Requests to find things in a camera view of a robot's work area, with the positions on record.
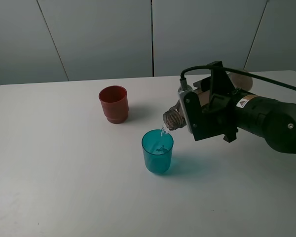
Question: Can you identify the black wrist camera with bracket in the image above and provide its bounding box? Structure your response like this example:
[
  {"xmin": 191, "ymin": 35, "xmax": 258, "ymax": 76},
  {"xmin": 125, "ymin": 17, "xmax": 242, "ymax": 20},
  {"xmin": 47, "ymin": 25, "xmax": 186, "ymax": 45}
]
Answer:
[{"xmin": 178, "ymin": 61, "xmax": 238, "ymax": 143}]

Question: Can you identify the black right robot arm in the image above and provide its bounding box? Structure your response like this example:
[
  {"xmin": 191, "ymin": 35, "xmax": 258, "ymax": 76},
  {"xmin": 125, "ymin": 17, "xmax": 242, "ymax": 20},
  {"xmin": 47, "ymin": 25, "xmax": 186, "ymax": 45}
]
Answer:
[{"xmin": 180, "ymin": 61, "xmax": 296, "ymax": 154}]

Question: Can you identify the red plastic cup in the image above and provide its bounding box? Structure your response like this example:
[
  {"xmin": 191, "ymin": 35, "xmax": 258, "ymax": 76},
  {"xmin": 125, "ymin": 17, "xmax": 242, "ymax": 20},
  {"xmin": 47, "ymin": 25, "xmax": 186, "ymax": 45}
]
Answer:
[{"xmin": 99, "ymin": 85, "xmax": 129, "ymax": 124}]

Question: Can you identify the brown translucent plastic bottle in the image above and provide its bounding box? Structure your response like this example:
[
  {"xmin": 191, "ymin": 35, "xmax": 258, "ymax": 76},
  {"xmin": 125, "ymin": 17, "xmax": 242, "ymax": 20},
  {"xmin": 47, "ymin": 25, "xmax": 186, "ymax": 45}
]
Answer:
[{"xmin": 161, "ymin": 72, "xmax": 253, "ymax": 134}]

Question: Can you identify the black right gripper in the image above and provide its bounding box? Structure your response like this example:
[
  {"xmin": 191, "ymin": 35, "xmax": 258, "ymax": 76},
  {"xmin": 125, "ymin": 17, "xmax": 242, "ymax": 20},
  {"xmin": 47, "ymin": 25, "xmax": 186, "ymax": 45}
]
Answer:
[{"xmin": 192, "ymin": 76, "xmax": 263, "ymax": 143}]

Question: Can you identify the teal translucent plastic cup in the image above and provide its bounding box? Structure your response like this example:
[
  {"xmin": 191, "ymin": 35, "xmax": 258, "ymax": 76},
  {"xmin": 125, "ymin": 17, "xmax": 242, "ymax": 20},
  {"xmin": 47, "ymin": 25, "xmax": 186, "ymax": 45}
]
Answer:
[{"xmin": 141, "ymin": 129, "xmax": 174, "ymax": 174}]

